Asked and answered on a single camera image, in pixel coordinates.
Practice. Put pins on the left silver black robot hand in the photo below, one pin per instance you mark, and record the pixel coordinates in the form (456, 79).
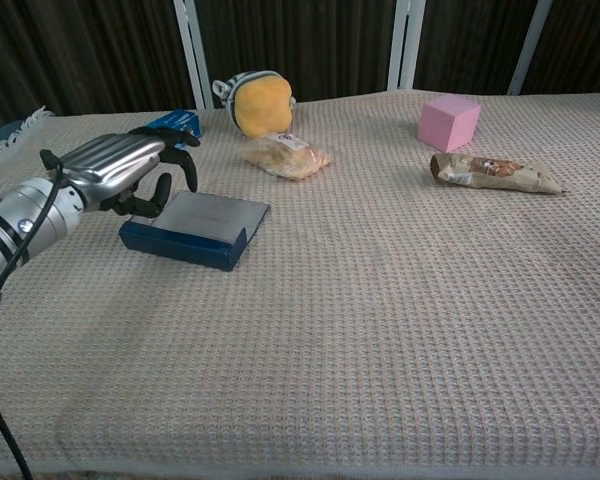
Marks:
(115, 160)

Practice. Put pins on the dark blue pencil box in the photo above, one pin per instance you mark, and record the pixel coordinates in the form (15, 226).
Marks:
(190, 246)

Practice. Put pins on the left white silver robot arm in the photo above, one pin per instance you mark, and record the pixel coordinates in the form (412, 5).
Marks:
(35, 220)

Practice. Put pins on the blue cookie box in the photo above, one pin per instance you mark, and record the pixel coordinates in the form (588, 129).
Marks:
(180, 119)

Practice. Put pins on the yellow plush toy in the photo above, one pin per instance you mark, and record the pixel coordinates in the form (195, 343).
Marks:
(262, 107)

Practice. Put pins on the clear bag of snacks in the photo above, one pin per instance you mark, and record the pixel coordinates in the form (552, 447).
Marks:
(285, 160)

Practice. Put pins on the beige waffle tablecloth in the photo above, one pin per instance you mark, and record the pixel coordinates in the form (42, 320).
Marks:
(355, 300)

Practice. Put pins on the pink cube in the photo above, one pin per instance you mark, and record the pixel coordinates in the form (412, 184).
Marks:
(447, 125)

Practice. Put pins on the brown beige snack wrapper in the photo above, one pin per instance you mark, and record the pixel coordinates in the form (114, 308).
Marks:
(490, 175)

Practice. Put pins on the dark folding screen white frame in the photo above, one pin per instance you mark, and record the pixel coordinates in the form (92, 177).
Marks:
(305, 40)

